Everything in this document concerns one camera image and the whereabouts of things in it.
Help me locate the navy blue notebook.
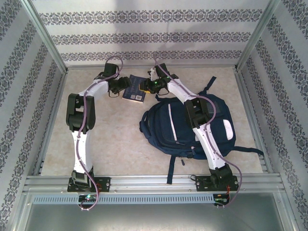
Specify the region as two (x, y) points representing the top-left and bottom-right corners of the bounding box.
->
(122, 74), (147, 103)

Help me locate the navy blue backpack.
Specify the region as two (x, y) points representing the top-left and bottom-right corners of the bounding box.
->
(139, 76), (264, 185)

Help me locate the left controller circuit board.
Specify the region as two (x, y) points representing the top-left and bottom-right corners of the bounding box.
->
(77, 194), (100, 203)

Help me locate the controller circuit board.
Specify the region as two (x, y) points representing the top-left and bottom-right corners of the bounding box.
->
(213, 193), (231, 207)
(77, 194), (100, 203)

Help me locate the grey metal shelf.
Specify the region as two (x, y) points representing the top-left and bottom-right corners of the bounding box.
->
(14, 201), (296, 231)

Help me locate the right controller circuit board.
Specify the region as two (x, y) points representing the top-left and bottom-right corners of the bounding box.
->
(213, 193), (231, 207)

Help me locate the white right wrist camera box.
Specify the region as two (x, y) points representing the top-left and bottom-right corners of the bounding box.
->
(146, 68), (157, 82)

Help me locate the aluminium rear frame rail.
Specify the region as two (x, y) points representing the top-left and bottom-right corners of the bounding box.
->
(66, 64), (239, 71)

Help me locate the aluminium frame post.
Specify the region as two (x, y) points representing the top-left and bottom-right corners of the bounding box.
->
(20, 0), (68, 73)
(237, 0), (282, 71)

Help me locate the aluminium mounting rail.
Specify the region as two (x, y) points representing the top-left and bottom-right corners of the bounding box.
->
(23, 175), (282, 193)

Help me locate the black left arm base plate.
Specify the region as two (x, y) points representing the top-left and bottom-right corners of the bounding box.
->
(66, 177), (111, 193)

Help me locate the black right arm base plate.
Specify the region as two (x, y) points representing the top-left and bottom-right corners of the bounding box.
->
(194, 176), (240, 193)

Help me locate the grey slotted cable duct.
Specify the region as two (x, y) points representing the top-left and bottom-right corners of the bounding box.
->
(32, 194), (215, 205)

